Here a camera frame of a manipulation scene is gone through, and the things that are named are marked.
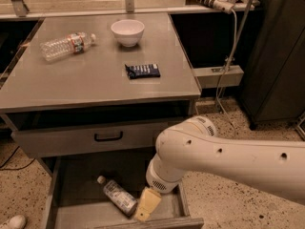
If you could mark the grey open middle drawer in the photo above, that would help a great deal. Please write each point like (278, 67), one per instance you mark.
(76, 200)

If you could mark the white ceramic bowl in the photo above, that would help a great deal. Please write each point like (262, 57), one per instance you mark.
(128, 32)

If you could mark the dark blue snack packet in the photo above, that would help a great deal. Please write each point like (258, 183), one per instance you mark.
(142, 71)

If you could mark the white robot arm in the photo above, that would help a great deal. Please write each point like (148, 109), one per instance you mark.
(274, 167)

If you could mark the grey upper drawer black handle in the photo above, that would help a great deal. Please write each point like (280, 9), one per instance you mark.
(92, 138)

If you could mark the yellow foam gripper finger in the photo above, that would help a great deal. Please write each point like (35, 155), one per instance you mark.
(147, 203)

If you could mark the grey metal drawer cabinet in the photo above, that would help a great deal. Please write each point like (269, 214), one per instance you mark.
(92, 87)

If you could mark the grey metal bracket block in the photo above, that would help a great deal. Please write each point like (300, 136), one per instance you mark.
(214, 77)

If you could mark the blue plastic bottle white cap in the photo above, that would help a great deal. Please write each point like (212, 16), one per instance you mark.
(123, 200)

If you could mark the clear water bottle red label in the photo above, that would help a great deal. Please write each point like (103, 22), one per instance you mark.
(73, 43)

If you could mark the metal rail shelf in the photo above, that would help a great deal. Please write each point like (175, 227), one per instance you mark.
(111, 4)

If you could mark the white shoe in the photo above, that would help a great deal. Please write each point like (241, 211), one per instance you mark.
(16, 222)

